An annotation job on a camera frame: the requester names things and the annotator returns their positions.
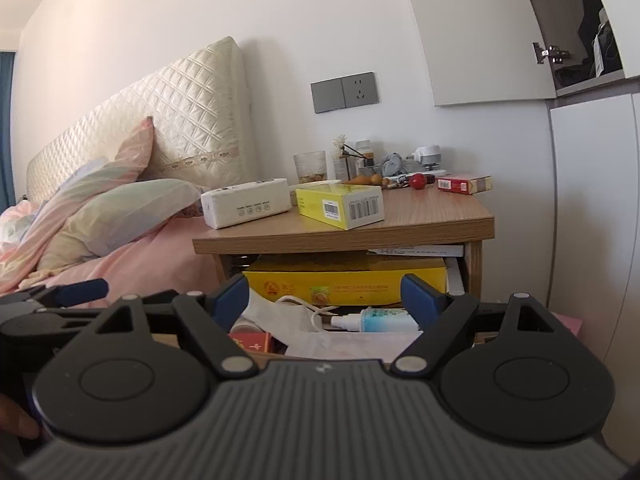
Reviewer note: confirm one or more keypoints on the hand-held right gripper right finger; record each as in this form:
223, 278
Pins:
419, 300

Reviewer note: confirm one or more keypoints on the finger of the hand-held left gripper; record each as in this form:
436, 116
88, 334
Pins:
30, 327
82, 290

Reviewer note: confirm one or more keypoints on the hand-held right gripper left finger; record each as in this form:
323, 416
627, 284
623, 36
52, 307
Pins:
234, 297

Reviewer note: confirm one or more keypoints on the person's left hand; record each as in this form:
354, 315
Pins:
17, 417

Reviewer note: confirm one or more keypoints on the white spray bottle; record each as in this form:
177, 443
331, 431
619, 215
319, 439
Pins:
380, 320

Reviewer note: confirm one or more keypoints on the red paper packet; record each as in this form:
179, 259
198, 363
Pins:
250, 342

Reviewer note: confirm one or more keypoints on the pink bed sheet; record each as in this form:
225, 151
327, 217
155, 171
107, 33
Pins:
150, 265

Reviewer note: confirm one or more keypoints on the large flat yellow box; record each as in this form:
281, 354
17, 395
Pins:
345, 277

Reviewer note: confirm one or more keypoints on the wooden nightstand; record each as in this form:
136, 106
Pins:
425, 215

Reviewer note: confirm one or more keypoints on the pale green pillow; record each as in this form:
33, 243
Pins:
125, 215

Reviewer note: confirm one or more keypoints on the white tissue pack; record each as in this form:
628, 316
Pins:
245, 205

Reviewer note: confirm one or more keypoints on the pastel striped pillow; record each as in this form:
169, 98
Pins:
100, 180

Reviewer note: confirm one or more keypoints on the red ball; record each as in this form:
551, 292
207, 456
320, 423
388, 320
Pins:
419, 181

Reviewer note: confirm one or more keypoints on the red and white box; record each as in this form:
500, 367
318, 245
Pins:
462, 185

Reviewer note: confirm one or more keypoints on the yellow cardboard box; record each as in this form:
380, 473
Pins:
320, 205

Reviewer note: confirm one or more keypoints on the brown wooden gourd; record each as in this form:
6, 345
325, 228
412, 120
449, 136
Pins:
365, 180

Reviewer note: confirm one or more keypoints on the grey plush toy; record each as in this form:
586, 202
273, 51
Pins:
394, 165

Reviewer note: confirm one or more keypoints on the white plug adapter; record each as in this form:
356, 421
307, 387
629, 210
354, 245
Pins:
427, 157

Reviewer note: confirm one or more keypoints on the clear glass cup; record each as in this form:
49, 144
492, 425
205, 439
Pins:
310, 167

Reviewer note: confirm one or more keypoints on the pink box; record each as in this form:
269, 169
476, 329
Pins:
569, 325

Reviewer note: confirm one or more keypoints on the reed diffuser bottle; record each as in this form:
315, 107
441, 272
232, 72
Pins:
341, 165

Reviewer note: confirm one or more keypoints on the blue curtain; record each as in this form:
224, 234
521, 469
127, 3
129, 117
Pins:
5, 130

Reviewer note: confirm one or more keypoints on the cream quilted headboard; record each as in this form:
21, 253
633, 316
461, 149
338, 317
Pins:
190, 100

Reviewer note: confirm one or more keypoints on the white wardrobe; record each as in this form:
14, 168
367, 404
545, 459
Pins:
595, 185

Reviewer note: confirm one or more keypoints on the white wardrobe door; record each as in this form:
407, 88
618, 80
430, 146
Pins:
475, 35

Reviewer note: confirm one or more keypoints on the metal door hinge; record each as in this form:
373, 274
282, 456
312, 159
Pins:
550, 53

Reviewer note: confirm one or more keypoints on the dark clothes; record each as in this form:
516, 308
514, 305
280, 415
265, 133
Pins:
590, 20

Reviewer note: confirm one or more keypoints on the grey wall socket panel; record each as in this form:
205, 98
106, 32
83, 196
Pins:
344, 91

